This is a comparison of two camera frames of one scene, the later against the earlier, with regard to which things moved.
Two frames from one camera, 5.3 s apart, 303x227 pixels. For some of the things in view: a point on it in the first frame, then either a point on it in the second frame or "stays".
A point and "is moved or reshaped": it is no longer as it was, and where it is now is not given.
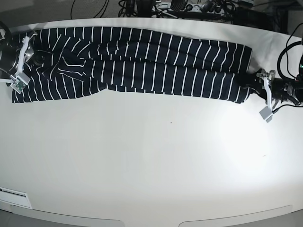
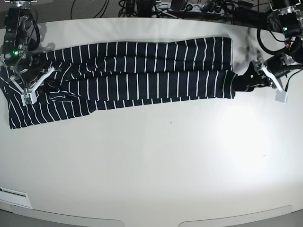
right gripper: (281, 88) → (276, 65)
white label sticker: (15, 197) stays
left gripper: (9, 57) → (29, 67)
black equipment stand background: (144, 7) stays
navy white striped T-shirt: (85, 64) is moved or reshaped
